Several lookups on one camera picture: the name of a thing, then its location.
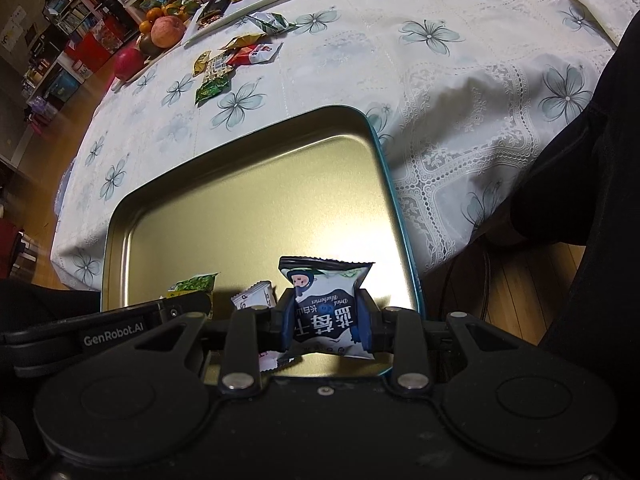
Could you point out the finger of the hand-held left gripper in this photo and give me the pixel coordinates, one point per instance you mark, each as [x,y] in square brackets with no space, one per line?
[182,305]

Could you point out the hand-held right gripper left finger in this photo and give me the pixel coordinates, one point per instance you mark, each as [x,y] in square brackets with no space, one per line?
[284,325]

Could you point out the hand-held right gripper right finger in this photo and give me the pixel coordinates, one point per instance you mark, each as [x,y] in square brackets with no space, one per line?
[366,325]

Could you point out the white pink snack packet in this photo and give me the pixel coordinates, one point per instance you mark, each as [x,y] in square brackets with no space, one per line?
[255,296]

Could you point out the dark blue white snack packet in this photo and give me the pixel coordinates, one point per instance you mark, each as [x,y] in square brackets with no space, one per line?
[325,310]

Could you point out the gold metal tin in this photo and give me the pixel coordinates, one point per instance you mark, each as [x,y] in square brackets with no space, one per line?
[260,200]

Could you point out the dark green snack packet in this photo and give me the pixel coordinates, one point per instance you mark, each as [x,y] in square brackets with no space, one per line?
[212,91]

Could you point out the brown patterned snack packet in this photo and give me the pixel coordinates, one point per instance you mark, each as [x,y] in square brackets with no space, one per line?
[218,66]

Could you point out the red white snack packet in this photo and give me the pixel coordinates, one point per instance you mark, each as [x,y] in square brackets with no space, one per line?
[250,55]

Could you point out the green white snack packet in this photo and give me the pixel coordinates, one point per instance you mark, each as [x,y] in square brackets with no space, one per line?
[270,23]

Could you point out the person's left leg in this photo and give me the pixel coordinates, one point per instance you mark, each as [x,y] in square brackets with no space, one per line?
[40,306]

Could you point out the person's leg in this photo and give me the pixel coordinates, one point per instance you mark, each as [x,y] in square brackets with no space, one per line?
[40,306]
[600,160]

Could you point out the grey blue underlay cloth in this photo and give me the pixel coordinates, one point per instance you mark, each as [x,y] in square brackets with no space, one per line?
[66,190]

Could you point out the fruit plate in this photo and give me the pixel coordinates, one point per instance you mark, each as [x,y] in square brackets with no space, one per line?
[132,67]

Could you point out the silver yellow snack packet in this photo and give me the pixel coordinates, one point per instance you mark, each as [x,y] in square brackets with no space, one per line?
[202,62]

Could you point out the red pomegranate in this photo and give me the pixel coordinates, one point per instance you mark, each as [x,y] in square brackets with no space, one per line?
[128,63]

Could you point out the blue storage box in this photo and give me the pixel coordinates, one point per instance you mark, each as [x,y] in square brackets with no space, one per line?
[61,89]

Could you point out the dark green fruit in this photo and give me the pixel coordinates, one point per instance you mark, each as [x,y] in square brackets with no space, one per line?
[147,45]

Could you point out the orange snack packet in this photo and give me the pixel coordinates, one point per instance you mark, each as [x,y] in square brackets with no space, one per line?
[242,41]

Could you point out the pink orange apple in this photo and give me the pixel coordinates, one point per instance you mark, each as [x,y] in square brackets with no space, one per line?
[168,32]

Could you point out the white floral tablecloth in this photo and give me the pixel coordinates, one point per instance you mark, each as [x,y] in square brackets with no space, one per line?
[350,50]

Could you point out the red box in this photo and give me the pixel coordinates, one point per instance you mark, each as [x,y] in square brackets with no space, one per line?
[97,42]

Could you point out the tangerine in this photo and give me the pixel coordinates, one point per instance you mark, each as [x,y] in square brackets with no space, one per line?
[147,27]
[154,12]

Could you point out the person's right leg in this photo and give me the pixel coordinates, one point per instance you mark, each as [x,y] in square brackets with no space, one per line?
[600,160]

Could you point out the white rectangular tray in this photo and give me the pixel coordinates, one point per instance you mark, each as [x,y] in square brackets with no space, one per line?
[240,10]

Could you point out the white bookshelf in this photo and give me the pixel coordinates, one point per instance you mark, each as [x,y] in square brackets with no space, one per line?
[90,5]

